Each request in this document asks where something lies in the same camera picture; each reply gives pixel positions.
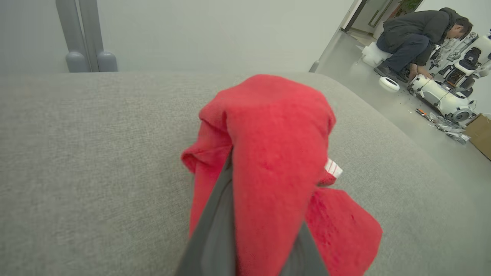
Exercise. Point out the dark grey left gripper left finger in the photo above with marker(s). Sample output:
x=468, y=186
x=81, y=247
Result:
x=215, y=237

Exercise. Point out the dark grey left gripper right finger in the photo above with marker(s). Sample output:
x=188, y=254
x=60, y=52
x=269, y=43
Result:
x=305, y=257

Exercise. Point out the red shorts white waistband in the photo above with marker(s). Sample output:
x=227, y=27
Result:
x=276, y=134

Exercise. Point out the white black robot base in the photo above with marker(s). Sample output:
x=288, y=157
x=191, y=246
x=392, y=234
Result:
x=466, y=67

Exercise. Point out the grey fabric sofa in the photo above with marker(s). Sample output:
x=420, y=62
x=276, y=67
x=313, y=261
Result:
x=96, y=153

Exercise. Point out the orange black hand tool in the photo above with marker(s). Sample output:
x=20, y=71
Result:
x=421, y=112

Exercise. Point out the clear plastic bags pile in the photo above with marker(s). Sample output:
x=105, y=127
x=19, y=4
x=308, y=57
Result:
x=445, y=124

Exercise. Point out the white robot torso lying down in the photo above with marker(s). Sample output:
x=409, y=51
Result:
x=437, y=94

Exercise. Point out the white low stool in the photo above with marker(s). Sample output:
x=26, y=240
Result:
x=372, y=55

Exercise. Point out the brown cardboard box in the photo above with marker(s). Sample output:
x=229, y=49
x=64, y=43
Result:
x=481, y=134

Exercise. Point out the person in dark jacket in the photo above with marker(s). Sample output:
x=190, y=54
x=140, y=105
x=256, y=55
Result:
x=410, y=27

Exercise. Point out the green potted plant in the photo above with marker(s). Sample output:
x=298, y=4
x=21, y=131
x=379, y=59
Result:
x=408, y=4

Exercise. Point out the grey partition end frame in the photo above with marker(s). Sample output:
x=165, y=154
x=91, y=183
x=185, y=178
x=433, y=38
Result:
x=313, y=67

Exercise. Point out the grey partition post pair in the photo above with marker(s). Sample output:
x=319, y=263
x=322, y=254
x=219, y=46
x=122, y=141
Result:
x=73, y=38

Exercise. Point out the dark door frame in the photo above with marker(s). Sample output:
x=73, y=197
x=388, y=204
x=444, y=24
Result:
x=355, y=15

